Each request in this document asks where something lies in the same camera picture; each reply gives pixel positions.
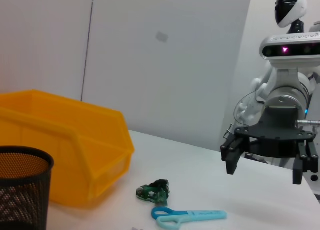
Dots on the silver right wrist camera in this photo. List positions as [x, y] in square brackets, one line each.
[275, 50]

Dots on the black mesh pen holder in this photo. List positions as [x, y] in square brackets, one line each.
[22, 190]

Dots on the blue plastic scissors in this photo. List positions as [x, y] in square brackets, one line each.
[195, 213]

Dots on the yellow plastic storage bin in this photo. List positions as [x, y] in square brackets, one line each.
[75, 140]

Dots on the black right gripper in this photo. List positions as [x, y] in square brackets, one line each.
[275, 140]

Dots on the white humanoid robot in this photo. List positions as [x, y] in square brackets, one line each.
[291, 7]

